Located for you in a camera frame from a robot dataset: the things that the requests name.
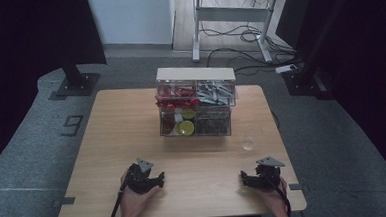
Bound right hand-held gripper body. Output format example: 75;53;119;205
250;155;287;192

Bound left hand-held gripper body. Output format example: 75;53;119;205
125;157;158;195

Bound clear plastic cup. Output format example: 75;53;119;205
241;135;256;152

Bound clear acrylic drawer organizer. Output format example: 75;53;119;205
154;63;239;140

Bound brown and white packets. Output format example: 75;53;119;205
160;110;185;137

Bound pile of red packets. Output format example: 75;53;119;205
154;82;200;111

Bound pile of grey stick packets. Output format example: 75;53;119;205
196;79;237;108

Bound black stand with block base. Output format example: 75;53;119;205
276;0;365;104

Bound light wooden organizer lid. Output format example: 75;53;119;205
155;63;237;85

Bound white power strip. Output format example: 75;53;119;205
274;63;299;75

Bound black curtain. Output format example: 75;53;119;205
0;0;114;175
273;0;386;198

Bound white panel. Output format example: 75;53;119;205
86;0;179;50

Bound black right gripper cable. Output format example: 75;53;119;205
266;173;293;217

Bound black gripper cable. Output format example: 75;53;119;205
103;171;135;217
266;173;293;217

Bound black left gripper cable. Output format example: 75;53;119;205
103;171;135;217

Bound black stand with base plate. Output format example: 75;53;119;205
53;57;102;99

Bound tangle of black floor cables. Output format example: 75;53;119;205
198;14;302;80

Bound white metal frame desk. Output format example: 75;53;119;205
184;0;317;69

